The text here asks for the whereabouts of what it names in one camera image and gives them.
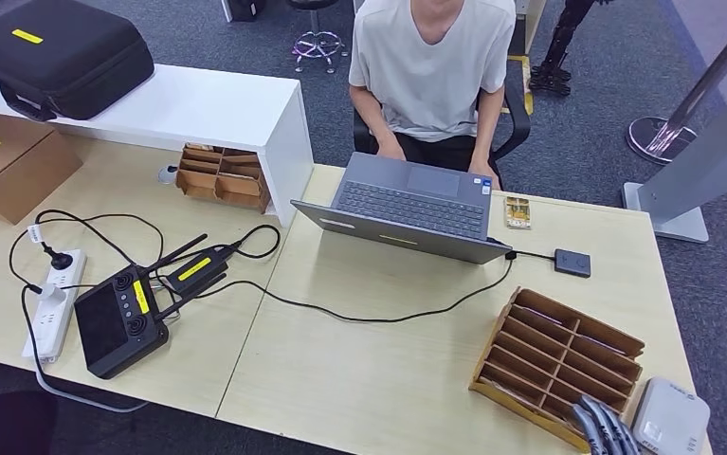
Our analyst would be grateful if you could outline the chrome stanchion post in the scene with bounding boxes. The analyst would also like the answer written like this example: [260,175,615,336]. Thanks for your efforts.
[627,3,727,167]

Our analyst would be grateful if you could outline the white power strip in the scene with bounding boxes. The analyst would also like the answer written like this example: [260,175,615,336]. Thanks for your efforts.
[21,248,88,364]

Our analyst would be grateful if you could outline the black adapter with yellow label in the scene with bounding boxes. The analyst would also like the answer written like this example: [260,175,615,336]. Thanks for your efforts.
[165,246,231,297]

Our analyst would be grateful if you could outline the person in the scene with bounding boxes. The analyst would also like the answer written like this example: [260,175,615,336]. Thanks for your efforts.
[347,0,518,190]

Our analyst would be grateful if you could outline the black plug cable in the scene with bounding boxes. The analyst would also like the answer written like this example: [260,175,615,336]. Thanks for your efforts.
[9,209,282,293]

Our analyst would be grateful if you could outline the black carrying case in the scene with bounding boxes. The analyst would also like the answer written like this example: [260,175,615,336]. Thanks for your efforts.
[0,0,155,121]

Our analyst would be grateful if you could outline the white grey device box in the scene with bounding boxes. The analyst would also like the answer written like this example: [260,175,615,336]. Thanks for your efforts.
[630,376,712,455]

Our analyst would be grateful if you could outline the grey power strip cord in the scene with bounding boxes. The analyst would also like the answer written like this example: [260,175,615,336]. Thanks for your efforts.
[20,285,150,414]

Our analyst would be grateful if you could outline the beige cabinet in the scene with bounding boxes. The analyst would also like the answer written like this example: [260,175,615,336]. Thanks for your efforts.
[513,0,553,57]

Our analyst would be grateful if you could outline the grey laptop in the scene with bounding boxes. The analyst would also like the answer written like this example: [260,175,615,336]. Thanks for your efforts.
[290,152,515,265]

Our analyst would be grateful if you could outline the person's right hand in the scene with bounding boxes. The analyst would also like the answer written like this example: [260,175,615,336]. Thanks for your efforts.
[375,136,409,161]

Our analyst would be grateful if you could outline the black card reader cable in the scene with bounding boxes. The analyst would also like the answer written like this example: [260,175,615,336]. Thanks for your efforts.
[503,248,557,262]

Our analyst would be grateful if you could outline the grey kiosk stand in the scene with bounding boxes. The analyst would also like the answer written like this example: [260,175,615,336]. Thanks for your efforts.
[621,63,727,245]

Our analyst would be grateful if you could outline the black humanoid robot legs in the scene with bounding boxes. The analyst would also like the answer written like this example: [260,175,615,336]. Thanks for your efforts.
[529,0,619,99]

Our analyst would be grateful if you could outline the white desk shelf riser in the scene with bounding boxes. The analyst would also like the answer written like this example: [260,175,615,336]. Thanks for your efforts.
[0,40,316,228]

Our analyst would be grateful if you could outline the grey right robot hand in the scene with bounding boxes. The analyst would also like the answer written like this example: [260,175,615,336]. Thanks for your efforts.
[571,393,644,455]

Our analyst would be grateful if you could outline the cardboard box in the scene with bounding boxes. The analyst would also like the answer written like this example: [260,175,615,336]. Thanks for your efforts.
[0,113,84,226]

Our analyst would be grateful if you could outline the person's left hand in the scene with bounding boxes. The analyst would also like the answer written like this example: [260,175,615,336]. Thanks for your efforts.
[466,155,502,190]

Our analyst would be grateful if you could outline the black laptop power cable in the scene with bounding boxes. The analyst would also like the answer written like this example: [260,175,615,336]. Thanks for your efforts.
[196,254,517,325]

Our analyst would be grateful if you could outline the chrome stool base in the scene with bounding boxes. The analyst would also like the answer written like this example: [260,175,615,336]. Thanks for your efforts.
[292,0,350,75]

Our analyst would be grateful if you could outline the black controller with antennas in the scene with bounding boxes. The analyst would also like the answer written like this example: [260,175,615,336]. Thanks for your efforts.
[73,233,232,380]

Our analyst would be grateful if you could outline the wooden card slot organizer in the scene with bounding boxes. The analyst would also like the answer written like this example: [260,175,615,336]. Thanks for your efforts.
[468,286,646,455]
[174,142,273,215]

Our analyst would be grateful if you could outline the black bin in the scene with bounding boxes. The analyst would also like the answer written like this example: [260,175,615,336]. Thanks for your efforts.
[227,0,270,22]

